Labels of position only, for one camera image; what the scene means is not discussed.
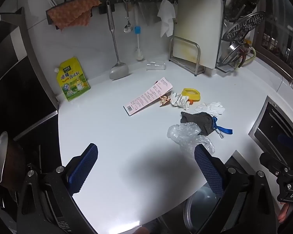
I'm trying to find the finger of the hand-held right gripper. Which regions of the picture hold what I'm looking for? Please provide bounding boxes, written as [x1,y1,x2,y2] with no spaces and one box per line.
[277,128,293,152]
[259,152,292,176]

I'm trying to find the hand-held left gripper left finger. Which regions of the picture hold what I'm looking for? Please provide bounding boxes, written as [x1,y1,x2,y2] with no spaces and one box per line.
[16,143,99,234]

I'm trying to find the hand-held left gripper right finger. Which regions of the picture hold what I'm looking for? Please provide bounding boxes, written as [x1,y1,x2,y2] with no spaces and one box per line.
[194,144,281,234]

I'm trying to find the trash bin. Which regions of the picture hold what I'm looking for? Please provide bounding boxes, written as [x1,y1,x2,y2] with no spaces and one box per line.
[183,185,223,232]

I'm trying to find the clear plastic bag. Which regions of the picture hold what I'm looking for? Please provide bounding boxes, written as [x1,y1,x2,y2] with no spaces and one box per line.
[167,123,215,154]

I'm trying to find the blue strap with clip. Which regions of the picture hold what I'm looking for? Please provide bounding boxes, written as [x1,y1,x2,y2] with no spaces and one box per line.
[211,117,233,139]

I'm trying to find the grey cloth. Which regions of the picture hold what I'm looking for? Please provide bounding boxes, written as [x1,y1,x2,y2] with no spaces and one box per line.
[180,111,217,136]

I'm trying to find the white tissue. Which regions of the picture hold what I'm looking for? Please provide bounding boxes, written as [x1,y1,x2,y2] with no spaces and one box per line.
[195,101,226,117]

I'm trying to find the pink paper slip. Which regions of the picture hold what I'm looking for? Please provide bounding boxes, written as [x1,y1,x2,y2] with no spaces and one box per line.
[123,77,174,116]

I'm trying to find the person's right hand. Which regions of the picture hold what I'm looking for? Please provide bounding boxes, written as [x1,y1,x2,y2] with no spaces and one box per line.
[278,201,293,225]

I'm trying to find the steel sink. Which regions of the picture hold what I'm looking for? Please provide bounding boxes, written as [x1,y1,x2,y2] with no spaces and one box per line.
[248,96,293,154]

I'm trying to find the yellow plastic lid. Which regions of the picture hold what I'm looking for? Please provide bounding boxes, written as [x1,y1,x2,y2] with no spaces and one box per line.
[181,88,201,102]

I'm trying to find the small patterned crumpled wrapper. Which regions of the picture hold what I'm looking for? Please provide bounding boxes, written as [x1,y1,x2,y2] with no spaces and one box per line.
[159,96,172,108]

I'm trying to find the yellow seasoning pouch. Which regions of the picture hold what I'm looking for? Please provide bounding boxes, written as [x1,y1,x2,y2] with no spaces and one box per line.
[55,57,90,102]

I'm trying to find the steel dish rack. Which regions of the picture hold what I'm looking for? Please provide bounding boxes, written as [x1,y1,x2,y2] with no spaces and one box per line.
[215,15,259,73]

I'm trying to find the steel slotted turner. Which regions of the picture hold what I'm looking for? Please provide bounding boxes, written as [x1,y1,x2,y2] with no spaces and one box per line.
[106,1,129,80]

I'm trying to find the gas valve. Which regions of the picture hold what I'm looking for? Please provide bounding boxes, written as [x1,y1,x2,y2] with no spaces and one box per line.
[237,40,252,67]

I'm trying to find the steel bowl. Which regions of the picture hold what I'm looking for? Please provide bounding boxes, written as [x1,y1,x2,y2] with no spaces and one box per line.
[225,41,247,62]

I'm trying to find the window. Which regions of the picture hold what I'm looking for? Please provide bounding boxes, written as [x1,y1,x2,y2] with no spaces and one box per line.
[255,0,293,79]

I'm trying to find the black stove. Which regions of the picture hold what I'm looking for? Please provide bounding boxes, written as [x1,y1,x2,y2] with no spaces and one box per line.
[0,8,59,166]

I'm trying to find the steel cutting board holder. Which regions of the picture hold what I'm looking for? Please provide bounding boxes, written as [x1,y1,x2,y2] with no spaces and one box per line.
[168,36,206,76]

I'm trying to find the steel steamer plate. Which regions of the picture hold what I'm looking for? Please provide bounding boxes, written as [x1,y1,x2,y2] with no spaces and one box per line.
[222,11,266,42]

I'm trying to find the white cutting board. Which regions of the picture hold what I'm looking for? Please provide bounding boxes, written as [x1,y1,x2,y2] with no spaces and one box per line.
[173,0,223,69]

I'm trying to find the steel spoon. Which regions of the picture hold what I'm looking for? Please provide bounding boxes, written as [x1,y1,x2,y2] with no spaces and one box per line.
[123,0,134,34]

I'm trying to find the blue white bottle brush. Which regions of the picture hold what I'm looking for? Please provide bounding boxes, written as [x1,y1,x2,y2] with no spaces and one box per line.
[134,5,146,62]

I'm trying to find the orange dishcloth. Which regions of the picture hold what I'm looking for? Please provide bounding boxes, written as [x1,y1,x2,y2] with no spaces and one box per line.
[46,0,102,33]

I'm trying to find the white hanging cloth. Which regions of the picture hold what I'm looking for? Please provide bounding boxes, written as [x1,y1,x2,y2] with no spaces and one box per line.
[157,0,176,38]

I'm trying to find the yellow gas hose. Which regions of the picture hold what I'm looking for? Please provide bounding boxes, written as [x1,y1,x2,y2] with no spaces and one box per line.
[243,46,257,66]

